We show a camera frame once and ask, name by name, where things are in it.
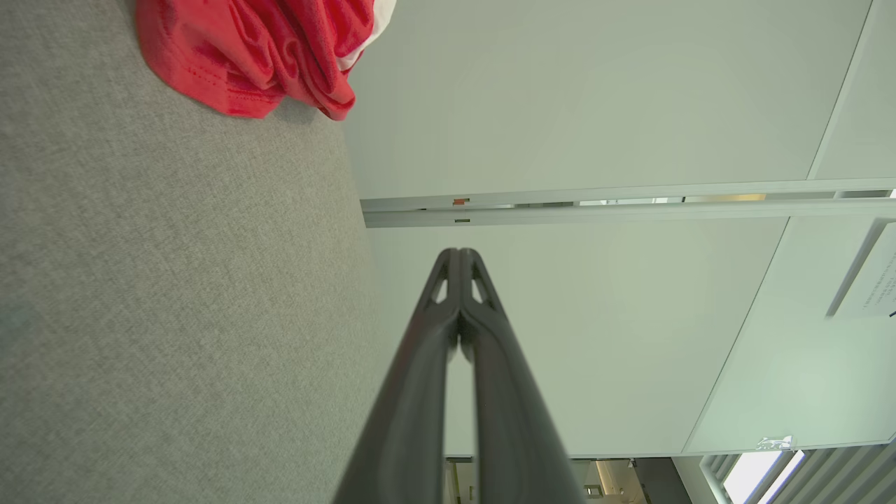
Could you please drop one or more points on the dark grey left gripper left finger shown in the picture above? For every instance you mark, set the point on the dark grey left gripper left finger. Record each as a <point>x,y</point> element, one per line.
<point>406,420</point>

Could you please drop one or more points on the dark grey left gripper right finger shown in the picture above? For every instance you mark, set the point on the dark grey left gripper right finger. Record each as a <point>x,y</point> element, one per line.
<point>511,434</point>

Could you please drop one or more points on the red garment with white trim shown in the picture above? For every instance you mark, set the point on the red garment with white trim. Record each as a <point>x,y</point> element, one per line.
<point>245,49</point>

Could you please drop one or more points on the grey fabric sofa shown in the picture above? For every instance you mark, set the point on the grey fabric sofa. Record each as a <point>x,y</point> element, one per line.
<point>140,280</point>

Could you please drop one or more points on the grey slatted blind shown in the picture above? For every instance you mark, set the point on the grey slatted blind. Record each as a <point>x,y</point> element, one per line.
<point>840,479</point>

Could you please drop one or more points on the white paper notice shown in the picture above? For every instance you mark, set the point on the white paper notice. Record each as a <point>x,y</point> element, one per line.
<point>875,280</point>

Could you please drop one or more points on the grey aluminium partition rail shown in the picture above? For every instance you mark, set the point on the grey aluminium partition rail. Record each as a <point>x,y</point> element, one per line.
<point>630,212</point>

